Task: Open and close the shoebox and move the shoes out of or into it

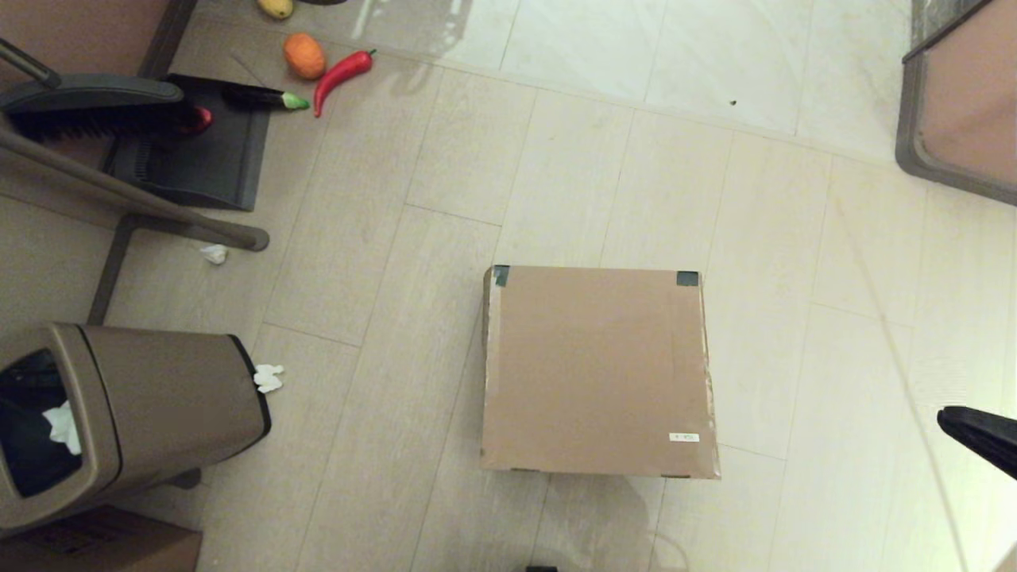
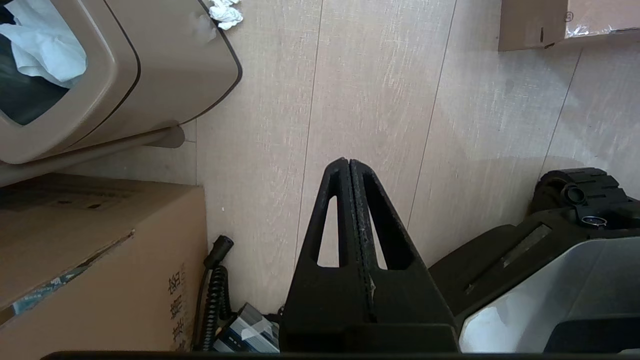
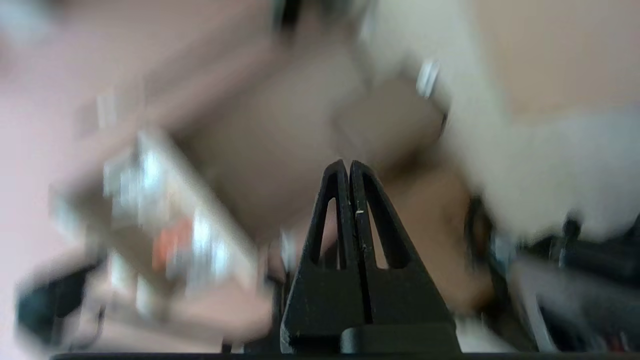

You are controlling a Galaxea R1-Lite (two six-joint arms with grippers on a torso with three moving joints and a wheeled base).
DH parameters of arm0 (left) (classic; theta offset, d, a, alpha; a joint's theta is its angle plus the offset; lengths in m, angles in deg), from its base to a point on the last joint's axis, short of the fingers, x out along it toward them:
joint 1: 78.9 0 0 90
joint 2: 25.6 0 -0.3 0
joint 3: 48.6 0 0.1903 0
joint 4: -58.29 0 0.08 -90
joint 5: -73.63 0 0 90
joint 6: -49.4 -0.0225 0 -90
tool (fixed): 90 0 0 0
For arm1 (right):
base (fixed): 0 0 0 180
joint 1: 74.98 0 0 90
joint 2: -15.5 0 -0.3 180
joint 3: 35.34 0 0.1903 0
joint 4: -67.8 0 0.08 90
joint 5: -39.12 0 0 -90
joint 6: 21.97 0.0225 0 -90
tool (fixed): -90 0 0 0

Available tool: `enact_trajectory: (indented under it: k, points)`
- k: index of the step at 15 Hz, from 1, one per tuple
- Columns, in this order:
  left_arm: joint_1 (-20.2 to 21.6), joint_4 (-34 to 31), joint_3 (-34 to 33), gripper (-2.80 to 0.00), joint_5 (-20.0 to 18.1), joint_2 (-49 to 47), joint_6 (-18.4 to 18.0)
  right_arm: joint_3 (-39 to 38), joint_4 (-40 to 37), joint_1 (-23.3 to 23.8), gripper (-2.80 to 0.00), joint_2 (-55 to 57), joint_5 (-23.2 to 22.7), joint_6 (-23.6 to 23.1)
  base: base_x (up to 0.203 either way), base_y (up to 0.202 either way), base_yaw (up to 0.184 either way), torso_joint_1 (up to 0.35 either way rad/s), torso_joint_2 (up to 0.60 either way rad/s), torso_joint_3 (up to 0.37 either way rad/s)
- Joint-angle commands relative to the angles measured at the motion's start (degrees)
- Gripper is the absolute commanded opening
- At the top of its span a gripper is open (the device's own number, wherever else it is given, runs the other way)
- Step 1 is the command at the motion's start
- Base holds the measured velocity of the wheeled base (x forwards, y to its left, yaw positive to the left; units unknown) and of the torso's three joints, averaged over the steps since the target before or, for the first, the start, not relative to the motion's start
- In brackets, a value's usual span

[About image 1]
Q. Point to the black bin liner bag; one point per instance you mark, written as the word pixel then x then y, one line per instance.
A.
pixel 24 445

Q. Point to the brown wooden furniture panel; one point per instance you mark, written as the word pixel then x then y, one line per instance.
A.
pixel 79 32

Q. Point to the white crumpled paper ball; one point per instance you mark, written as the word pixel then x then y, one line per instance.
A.
pixel 214 254

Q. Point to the orange toy fruit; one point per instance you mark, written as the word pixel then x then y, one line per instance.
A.
pixel 305 57

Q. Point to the red toy chili pepper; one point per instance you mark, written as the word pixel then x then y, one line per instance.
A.
pixel 338 78

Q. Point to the brown cardboard carton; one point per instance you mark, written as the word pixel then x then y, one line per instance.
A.
pixel 103 544

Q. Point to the purple toy eggplant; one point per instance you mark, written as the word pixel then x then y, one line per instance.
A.
pixel 254 98

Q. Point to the brown board with grey frame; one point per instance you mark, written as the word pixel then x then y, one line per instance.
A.
pixel 969 95

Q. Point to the grey-brown metal furniture frame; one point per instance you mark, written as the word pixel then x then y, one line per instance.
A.
pixel 119 195

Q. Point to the brown plastic trash bin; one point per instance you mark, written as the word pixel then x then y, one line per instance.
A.
pixel 175 397

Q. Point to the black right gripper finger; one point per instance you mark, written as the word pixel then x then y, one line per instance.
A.
pixel 985 423
pixel 997 454

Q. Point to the brown cardboard shoe box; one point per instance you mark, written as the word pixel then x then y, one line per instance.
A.
pixel 596 373

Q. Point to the small red round toy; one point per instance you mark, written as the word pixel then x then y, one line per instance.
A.
pixel 203 121

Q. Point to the white crumpled tissue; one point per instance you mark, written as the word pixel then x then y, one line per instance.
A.
pixel 268 379
pixel 63 429

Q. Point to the grey broom with black bristles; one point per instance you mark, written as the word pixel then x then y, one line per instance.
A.
pixel 95 95

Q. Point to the yellow toy mango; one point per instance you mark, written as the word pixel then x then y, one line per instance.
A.
pixel 275 7

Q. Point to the dark grey dustpan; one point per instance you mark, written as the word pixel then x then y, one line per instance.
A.
pixel 214 167

